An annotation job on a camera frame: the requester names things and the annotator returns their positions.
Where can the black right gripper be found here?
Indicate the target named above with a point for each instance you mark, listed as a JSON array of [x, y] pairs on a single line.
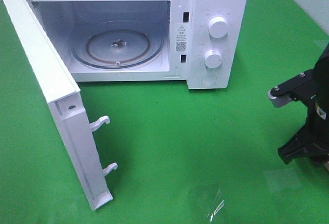
[[309, 141]]

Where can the white microwave knob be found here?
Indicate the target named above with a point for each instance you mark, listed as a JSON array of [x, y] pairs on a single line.
[[218, 27], [213, 59]]

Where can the white microwave door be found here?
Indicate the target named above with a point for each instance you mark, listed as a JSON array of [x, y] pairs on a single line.
[[62, 95]]

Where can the pink round plate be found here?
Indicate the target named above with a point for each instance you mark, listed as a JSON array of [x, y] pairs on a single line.
[[326, 165]]

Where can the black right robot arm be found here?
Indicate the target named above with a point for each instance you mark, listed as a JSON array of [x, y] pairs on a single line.
[[320, 76]]

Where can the clear tape patch far right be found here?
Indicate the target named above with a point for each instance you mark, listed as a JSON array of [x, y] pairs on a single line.
[[322, 44]]

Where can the white microwave oven body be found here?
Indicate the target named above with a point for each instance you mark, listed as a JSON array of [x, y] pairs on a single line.
[[184, 21]]

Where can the glass microwave turntable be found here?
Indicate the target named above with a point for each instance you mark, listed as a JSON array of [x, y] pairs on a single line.
[[117, 44]]

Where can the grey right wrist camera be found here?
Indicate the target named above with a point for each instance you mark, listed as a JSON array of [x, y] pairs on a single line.
[[299, 88]]

